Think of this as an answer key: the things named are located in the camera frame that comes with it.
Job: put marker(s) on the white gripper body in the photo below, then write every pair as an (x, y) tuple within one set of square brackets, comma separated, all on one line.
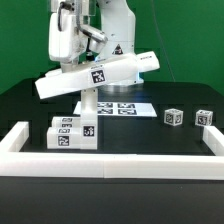
[(70, 32)]

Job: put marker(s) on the white tagged cube near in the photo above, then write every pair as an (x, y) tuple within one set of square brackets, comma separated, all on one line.
[(173, 117)]

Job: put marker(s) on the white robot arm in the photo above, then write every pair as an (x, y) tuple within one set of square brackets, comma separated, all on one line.
[(106, 27)]

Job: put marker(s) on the white U-shaped fence frame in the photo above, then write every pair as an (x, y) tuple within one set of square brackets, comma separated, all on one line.
[(15, 162)]

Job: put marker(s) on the white chair seat block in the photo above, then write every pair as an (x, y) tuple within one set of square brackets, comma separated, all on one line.
[(89, 119)]

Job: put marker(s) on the white tagged cube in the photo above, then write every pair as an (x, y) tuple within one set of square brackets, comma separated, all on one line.
[(173, 117), (203, 118)]

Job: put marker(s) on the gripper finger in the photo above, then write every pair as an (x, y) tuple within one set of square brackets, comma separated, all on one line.
[(67, 67)]

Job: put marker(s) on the white tag marker sheet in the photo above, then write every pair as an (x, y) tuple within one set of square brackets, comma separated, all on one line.
[(126, 109)]

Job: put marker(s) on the white chair back frame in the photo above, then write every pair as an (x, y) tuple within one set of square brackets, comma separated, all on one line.
[(96, 73)]

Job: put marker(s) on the white tagged cube far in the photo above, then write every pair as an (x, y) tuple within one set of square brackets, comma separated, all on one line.
[(203, 118)]

